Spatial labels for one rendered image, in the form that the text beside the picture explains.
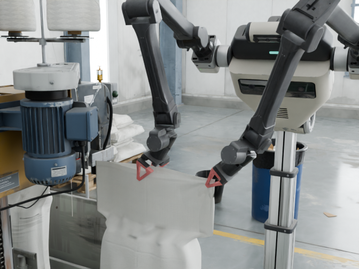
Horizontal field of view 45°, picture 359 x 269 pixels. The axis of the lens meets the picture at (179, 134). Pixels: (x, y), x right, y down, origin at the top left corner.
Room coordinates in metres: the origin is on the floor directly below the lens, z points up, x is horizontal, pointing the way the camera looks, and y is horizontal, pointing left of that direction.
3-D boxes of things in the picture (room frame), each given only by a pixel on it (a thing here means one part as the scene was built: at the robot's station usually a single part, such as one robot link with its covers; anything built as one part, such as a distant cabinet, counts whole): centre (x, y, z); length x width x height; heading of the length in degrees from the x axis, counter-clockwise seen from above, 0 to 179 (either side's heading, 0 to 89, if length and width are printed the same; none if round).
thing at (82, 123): (1.28, 0.29, 1.25); 0.10 x 0.08 x 0.12; 178
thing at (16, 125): (1.28, 0.48, 1.27); 0.12 x 0.09 x 0.09; 153
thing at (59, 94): (1.28, 0.39, 1.35); 0.12 x 0.12 x 0.04
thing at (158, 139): (1.44, 0.06, 1.20); 0.11 x 0.09 x 0.12; 154
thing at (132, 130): (5.02, 0.74, 0.44); 0.68 x 0.44 x 0.15; 153
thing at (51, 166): (1.28, 0.39, 1.21); 0.15 x 0.15 x 0.25
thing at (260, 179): (3.59, -0.84, 0.32); 0.51 x 0.48 x 0.65; 153
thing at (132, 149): (5.03, 0.73, 0.20); 0.67 x 0.43 x 0.15; 153
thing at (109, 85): (1.81, 0.30, 1.29); 0.08 x 0.05 x 0.09; 63
